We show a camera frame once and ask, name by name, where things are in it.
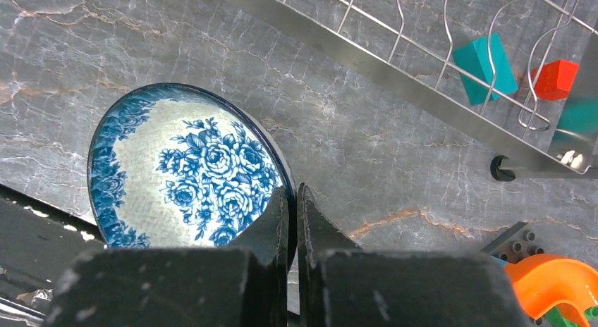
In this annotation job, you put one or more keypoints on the blue white patterned bowl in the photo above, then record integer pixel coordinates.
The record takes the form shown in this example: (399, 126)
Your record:
(174, 165)

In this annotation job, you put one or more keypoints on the orange curved tube toy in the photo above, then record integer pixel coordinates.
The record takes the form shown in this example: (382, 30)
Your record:
(544, 281)

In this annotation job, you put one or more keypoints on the steel dish rack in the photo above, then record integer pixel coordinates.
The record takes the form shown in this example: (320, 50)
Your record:
(406, 46)

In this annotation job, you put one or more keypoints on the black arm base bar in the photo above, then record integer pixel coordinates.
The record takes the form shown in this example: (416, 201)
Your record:
(38, 242)

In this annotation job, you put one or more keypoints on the grey lego plate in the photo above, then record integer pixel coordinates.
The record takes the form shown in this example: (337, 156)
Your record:
(515, 244)

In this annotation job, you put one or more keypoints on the small orange cube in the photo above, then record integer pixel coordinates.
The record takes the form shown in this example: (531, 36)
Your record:
(556, 80)

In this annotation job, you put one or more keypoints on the teal block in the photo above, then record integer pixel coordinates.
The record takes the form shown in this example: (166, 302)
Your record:
(475, 59)

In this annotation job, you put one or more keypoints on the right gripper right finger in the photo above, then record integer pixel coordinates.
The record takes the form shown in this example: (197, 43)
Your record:
(341, 284)

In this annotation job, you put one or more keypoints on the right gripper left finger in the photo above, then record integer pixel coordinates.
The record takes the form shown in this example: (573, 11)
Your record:
(241, 284)

